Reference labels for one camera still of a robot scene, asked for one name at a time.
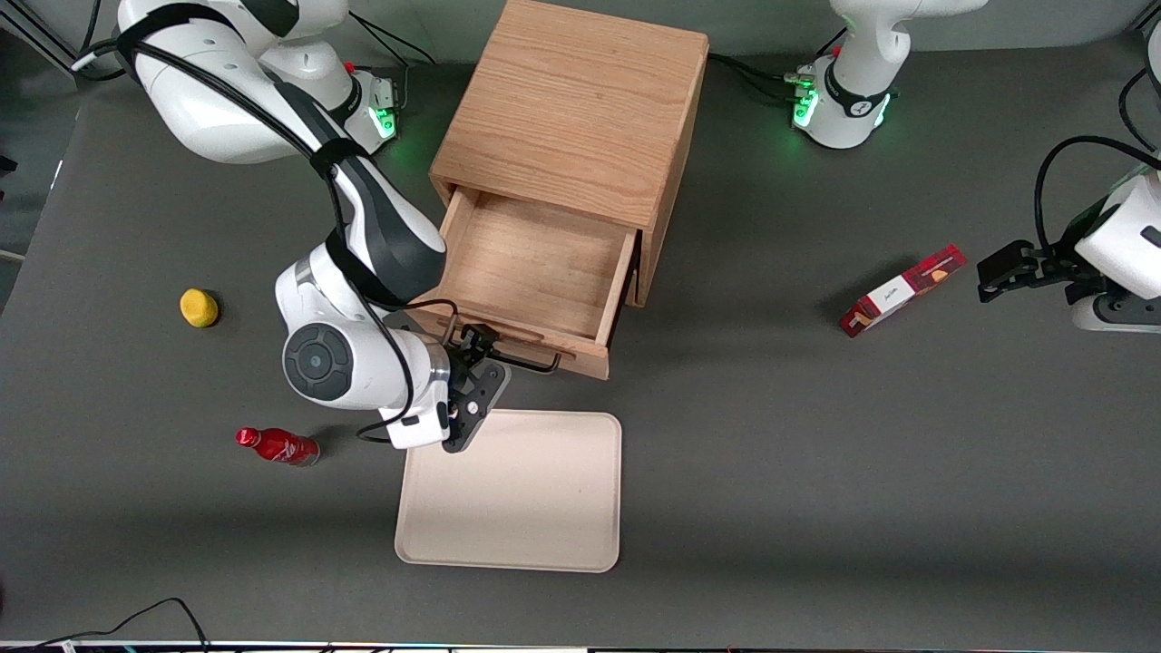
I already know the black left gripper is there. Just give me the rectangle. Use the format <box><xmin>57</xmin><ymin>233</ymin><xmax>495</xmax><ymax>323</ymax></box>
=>
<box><xmin>977</xmin><ymin>239</ymin><xmax>1104</xmax><ymax>306</ymax></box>

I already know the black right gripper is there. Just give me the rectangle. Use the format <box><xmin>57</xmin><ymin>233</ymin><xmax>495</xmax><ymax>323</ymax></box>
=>
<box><xmin>442</xmin><ymin>324</ymin><xmax>512</xmax><ymax>454</ymax></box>

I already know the wooden drawer with black handle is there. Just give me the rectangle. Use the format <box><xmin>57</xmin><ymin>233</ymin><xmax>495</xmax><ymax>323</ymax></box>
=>
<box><xmin>405</xmin><ymin>186</ymin><xmax>641</xmax><ymax>381</ymax></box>

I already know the wooden drawer cabinet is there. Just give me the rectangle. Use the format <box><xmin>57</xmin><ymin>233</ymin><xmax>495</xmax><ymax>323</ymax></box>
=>
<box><xmin>429</xmin><ymin>0</ymin><xmax>710</xmax><ymax>309</ymax></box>

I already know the red tartan shortbread cookie box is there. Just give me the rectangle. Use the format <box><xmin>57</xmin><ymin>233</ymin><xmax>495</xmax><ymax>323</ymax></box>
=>
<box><xmin>840</xmin><ymin>244</ymin><xmax>968</xmax><ymax>339</ymax></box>

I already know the beige plastic tray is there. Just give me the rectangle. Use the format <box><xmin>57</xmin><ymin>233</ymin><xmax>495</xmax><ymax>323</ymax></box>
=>
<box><xmin>395</xmin><ymin>410</ymin><xmax>623</xmax><ymax>573</ymax></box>

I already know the red soda bottle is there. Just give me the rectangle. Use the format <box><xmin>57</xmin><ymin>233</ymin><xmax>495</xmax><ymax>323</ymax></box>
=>
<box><xmin>236</xmin><ymin>427</ymin><xmax>321</xmax><ymax>468</ymax></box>

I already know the yellow lemon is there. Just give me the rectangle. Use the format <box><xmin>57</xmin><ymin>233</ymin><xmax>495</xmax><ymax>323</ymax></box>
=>
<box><xmin>180</xmin><ymin>288</ymin><xmax>220</xmax><ymax>328</ymax></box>

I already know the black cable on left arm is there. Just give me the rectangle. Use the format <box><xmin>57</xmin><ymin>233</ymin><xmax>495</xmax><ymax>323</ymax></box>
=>
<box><xmin>1034</xmin><ymin>136</ymin><xmax>1161</xmax><ymax>260</ymax></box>

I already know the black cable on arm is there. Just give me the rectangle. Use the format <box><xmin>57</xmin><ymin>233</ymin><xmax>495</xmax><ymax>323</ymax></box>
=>
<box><xmin>71</xmin><ymin>5</ymin><xmax>459</xmax><ymax>445</ymax></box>
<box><xmin>1034</xmin><ymin>136</ymin><xmax>1161</xmax><ymax>260</ymax></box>

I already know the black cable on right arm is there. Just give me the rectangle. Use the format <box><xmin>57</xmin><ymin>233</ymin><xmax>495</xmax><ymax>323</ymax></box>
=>
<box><xmin>71</xmin><ymin>5</ymin><xmax>459</xmax><ymax>445</ymax></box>

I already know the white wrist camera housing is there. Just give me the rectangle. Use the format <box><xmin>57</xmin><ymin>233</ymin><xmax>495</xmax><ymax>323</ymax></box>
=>
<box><xmin>379</xmin><ymin>404</ymin><xmax>452</xmax><ymax>452</ymax></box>

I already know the black base cable bundle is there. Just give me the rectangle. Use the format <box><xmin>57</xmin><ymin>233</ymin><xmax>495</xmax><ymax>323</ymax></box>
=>
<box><xmin>707</xmin><ymin>53</ymin><xmax>810</xmax><ymax>102</ymax></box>

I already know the thin black table cable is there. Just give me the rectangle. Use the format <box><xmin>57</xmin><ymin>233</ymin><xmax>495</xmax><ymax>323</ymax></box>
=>
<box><xmin>0</xmin><ymin>597</ymin><xmax>211</xmax><ymax>653</ymax></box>

